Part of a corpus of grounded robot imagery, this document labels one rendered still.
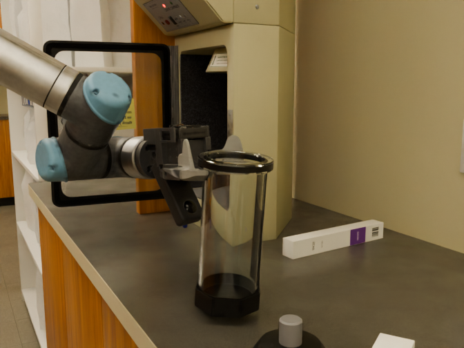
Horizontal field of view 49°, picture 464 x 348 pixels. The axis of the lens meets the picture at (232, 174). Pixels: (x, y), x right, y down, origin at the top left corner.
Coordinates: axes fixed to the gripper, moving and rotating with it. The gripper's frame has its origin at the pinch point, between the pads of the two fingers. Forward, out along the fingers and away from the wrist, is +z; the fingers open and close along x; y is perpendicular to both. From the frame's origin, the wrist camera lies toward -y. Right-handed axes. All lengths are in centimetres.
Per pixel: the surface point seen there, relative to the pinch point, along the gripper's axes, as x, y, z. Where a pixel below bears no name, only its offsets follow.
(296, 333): -5.4, -17.9, 15.7
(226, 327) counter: -3.2, -21.9, 0.5
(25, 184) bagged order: 54, -20, -225
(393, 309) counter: 20.0, -23.0, 13.7
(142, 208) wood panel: 25, -14, -64
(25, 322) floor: 48, -96, -228
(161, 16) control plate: 23, 33, -47
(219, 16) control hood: 20.6, 28.4, -23.4
